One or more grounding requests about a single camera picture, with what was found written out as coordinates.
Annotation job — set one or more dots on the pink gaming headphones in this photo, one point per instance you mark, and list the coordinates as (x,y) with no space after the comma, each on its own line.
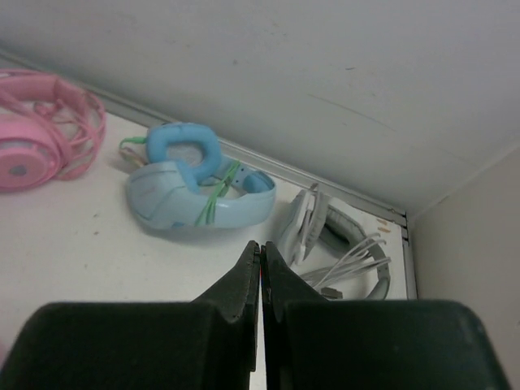
(51,129)

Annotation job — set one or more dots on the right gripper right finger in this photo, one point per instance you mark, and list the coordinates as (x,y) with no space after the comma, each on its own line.
(314,343)

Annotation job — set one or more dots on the light blue headphones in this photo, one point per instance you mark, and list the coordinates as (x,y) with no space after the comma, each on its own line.
(183,179)

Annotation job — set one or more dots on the aluminium table edge rail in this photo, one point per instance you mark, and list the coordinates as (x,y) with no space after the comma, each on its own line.
(143,115)

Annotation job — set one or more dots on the grey white headphones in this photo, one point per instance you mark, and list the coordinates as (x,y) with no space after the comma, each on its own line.
(313,219)

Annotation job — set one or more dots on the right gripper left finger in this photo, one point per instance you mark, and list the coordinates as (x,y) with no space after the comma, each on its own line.
(207,343)

